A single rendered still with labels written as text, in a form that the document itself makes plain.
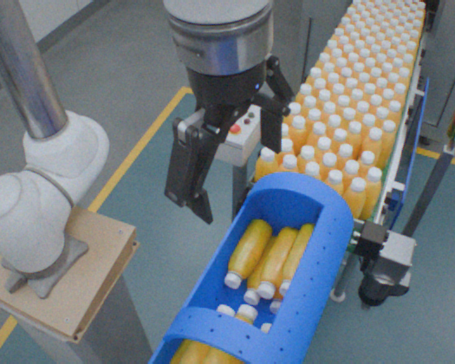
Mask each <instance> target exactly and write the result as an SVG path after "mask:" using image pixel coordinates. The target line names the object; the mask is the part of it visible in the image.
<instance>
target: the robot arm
mask: <svg viewBox="0 0 455 364"><path fill-rule="evenodd" d="M162 1H163V4H164V11H165V14H166V18H167V20H168V23H169V27H170V31H171V32H170V35H171V38H172V45H173V49H174V53H175V55H176V56H177V58H178V60H179V61H180V62H181V63H182V64H183V65H185V69H186V73H187V78H188V82H189V86H190V88H191V90H192V92H193V94H194V96H195V98H196V105H195V109H194V114H193V115H192V116H190V117H189V118H188V119H186V120H184V119H182V118H180V117H177V118H175V119H174V120H173V122H172V131H173V138H174V139H173V143H172V153H171V158H170V163H169V169H168V174H167V179H166V188H165V196H167V197H168V198H169V199H170V200H171V201H172V202H174V204H175V205H177V206H178V207H179V208H182V207H185V206H187V207H188V208H189V209H191V210H192V212H193V213H194V214H195V215H197V216H198V217H199V218H201V219H203V221H204V222H206V223H207V224H208V225H210V224H211V223H212V222H213V217H212V213H211V206H210V202H209V197H208V193H207V190H206V189H205V188H202V186H203V184H204V183H205V179H206V177H207V174H208V172H209V170H210V168H211V163H212V161H213V159H214V156H215V154H216V151H217V149H218V145H219V144H223V143H225V141H226V139H227V136H228V134H229V131H230V129H231V127H232V126H233V125H234V124H235V123H236V122H237V120H239V119H241V118H242V117H244V116H245V115H246V114H247V113H248V110H249V109H250V105H251V104H252V105H256V107H260V108H261V109H260V120H261V144H262V145H264V146H266V148H268V149H269V150H271V151H272V152H273V153H276V154H279V153H280V152H281V151H282V137H283V115H284V116H285V117H288V116H289V114H290V112H291V108H289V107H286V106H285V105H286V103H287V102H292V101H293V100H294V99H295V94H294V92H293V89H291V88H290V86H289V84H288V83H287V81H286V79H285V78H284V76H283V73H282V72H281V70H280V60H279V57H276V56H274V55H272V54H270V53H269V52H270V50H271V47H272V43H273V16H272V9H273V5H274V0H162ZM265 81H266V82H267V84H268V85H269V87H270V89H271V90H272V91H273V93H274V94H275V95H274V96H273V97H272V98H271V97H269V96H267V95H265V94H260V93H258V91H259V90H260V88H261V87H262V85H263V83H264V82H265ZM0 82H1V84H2V86H3V88H4V91H5V92H6V93H7V95H8V97H9V99H10V102H11V104H12V105H13V106H14V109H15V110H16V112H17V115H18V117H19V119H20V120H21V122H22V124H23V125H24V127H25V128H26V133H25V135H24V138H23V145H24V151H25V158H26V162H27V163H28V164H27V165H26V166H25V168H24V169H23V171H22V172H20V173H17V172H15V173H8V174H4V175H1V176H0V255H1V256H2V257H3V259H1V260H2V261H1V265H2V266H3V267H4V268H5V269H7V270H11V271H12V273H11V275H10V277H9V278H8V280H7V281H6V283H5V285H4V286H3V287H4V288H5V289H7V290H8V291H9V292H10V293H11V294H14V292H15V291H17V290H18V289H20V288H21V287H22V286H23V285H24V284H27V285H29V286H30V287H31V288H32V289H33V290H34V291H35V293H36V294H37V296H38V297H39V299H42V300H44V299H47V297H48V296H50V294H51V293H50V292H51V290H52V289H53V288H54V287H55V286H56V285H57V284H58V282H59V281H60V280H61V278H63V277H64V276H65V275H66V274H67V272H68V270H69V269H70V268H71V267H72V266H74V265H75V263H76V262H77V261H78V260H79V259H80V258H81V257H83V256H84V255H85V254H86V253H87V252H88V250H89V246H88V244H87V243H86V242H84V241H81V240H78V239H76V238H74V237H72V236H71V235H70V234H68V233H67V232H66V231H64V229H65V226H66V222H67V220H68V216H69V214H70V212H71V211H72V210H73V209H74V208H75V206H76V204H77V203H78V202H79V201H80V200H81V199H82V198H83V197H84V195H85V194H86V192H87V191H88V190H89V188H90V187H91V186H92V185H93V183H94V182H95V181H96V180H97V178H98V175H99V174H100V172H101V170H102V169H103V167H104V165H105V163H106V159H107V154H108V148H109V144H110V142H109V139H108V136H107V134H106V131H105V129H104V128H103V127H102V126H101V125H100V124H99V123H98V122H96V121H95V120H93V119H91V118H90V119H89V118H88V117H85V116H79V115H77V114H75V113H73V112H70V111H68V110H65V109H64V107H63V105H62V101H61V99H60V97H59V96H58V94H57V92H56V88H55V85H54V83H53V82H52V78H51V76H50V75H49V72H48V69H47V67H46V65H45V63H44V60H43V58H42V56H41V52H40V51H39V49H38V46H37V44H36V40H35V38H34V37H33V34H32V32H31V30H30V27H29V25H28V22H27V20H26V17H25V15H24V13H23V10H22V7H21V5H20V3H19V1H18V0H0ZM206 124H208V125H210V126H213V127H217V128H219V129H218V133H215V132H213V131H212V129H210V128H209V127H208V126H207V125H206Z"/></svg>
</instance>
